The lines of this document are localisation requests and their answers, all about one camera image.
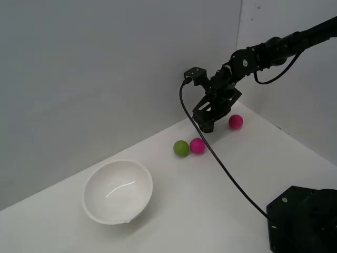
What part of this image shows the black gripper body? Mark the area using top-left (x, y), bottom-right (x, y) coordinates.
top-left (192, 65), bottom-right (242, 126)

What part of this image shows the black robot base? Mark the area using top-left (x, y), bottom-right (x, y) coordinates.
top-left (265, 186), bottom-right (337, 253)

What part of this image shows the white bowl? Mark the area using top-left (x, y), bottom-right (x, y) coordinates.
top-left (83, 160), bottom-right (154, 226)

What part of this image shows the pink ball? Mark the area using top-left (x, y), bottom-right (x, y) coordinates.
top-left (228, 114), bottom-right (244, 130)
top-left (189, 138), bottom-right (206, 155)

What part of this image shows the green ball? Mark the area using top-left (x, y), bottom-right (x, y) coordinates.
top-left (173, 140), bottom-right (190, 158)

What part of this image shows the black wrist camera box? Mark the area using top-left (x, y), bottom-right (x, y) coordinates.
top-left (183, 67), bottom-right (208, 86)

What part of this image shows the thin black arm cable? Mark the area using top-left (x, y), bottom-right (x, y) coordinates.
top-left (253, 51), bottom-right (301, 85)

